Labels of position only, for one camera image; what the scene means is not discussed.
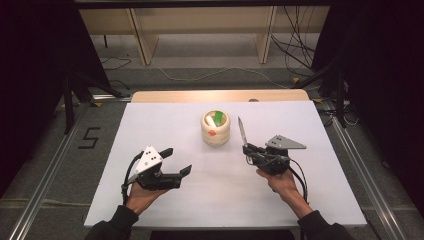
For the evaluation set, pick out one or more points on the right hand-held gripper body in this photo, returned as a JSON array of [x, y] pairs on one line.
[[283, 143]]

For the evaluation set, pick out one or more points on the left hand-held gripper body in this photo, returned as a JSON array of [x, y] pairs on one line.
[[149, 160]]

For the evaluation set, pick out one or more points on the cream ribbed pen holder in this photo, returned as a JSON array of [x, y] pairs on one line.
[[215, 138]]

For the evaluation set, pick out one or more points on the green pen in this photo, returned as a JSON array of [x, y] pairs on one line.
[[219, 117]]

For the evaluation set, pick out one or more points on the white marker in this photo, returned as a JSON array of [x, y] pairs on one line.
[[210, 120]]

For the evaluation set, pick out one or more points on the person's left hand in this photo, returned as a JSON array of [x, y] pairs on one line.
[[143, 199]]

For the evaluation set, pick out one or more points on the person's right hand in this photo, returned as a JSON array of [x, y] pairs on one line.
[[283, 186]]

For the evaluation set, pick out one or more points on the white table mat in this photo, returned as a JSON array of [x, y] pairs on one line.
[[200, 206]]

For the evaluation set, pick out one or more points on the dark round table disc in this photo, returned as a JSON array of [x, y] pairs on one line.
[[253, 100]]

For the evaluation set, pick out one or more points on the yellow floor tape piece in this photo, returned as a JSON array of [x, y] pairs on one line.
[[317, 100]]

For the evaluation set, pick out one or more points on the light wooden table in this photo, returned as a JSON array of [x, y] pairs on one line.
[[200, 96]]

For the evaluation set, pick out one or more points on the black metal stand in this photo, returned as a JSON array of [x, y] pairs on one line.
[[340, 100]]

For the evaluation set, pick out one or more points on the black tripod stand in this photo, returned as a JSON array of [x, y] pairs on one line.
[[69, 106]]

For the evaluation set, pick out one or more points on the black curtain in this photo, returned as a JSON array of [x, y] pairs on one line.
[[33, 83], [383, 100]]

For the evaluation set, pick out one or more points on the short aluminium floor rail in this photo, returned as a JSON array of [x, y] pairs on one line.
[[110, 98]]

